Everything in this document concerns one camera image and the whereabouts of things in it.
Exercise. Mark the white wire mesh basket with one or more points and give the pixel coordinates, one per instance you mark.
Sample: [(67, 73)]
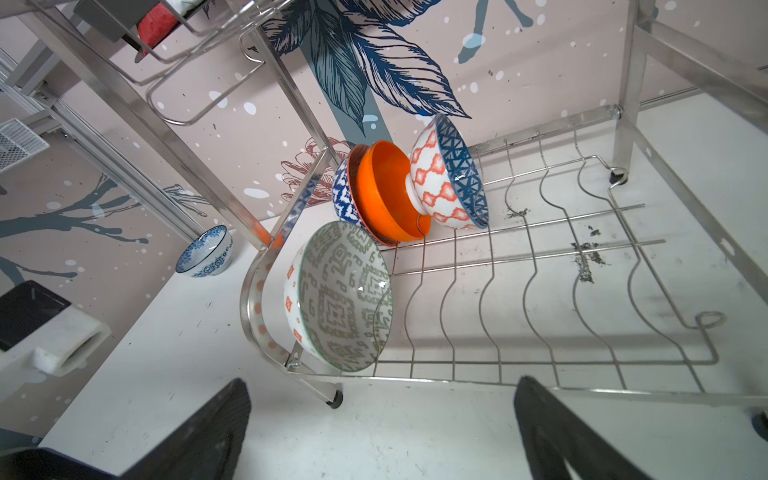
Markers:
[(18, 144)]

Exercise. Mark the orange plastic bowl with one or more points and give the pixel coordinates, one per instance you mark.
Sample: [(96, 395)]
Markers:
[(379, 182)]

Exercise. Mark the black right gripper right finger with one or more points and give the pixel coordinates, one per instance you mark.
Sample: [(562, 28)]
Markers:
[(556, 441)]

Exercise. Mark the red cassava chips bag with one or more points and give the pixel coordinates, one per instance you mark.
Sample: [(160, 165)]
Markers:
[(158, 23)]

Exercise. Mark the red patterned bowl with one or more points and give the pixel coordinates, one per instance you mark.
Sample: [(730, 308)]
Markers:
[(343, 197)]

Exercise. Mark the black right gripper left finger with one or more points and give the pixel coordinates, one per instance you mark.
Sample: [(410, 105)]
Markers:
[(206, 446)]

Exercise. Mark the blue triangle pattern bowl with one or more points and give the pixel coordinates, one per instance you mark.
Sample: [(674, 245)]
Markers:
[(445, 183)]

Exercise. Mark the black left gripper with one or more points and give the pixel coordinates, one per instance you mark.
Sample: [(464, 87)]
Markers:
[(44, 463)]

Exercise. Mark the blue floral white bowl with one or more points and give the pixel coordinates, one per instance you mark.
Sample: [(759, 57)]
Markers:
[(209, 255)]

